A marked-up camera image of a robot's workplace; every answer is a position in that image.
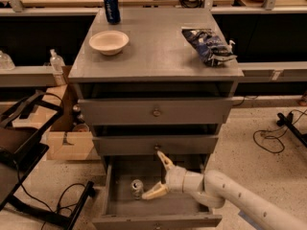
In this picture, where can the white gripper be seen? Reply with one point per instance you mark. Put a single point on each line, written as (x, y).
(175, 179)

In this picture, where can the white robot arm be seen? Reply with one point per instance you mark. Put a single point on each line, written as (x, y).
(213, 188)

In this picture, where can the grey bottom drawer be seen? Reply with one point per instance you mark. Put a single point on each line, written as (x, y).
(121, 211)

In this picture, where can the grey drawer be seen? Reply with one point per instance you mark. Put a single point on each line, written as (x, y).
(147, 145)
(186, 111)
(121, 211)

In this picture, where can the grey middle drawer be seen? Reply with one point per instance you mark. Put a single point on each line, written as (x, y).
(147, 145)

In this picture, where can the grey top drawer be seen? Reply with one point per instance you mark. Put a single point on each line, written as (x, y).
(186, 111)

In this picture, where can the grey drawer cabinet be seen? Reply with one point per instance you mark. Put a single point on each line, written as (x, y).
(158, 63)

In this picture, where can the blue soda can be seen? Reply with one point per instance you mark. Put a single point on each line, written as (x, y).
(112, 11)

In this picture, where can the cardboard box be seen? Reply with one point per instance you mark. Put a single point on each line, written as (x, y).
(67, 141)

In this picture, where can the black stand base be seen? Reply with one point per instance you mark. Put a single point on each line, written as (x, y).
(288, 122)

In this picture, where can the blue chip bag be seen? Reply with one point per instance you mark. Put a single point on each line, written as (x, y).
(209, 46)

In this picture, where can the clear plastic bottle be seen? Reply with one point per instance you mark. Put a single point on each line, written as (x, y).
(56, 61)

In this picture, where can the black cart frame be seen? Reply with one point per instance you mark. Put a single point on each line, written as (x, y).
(20, 150)

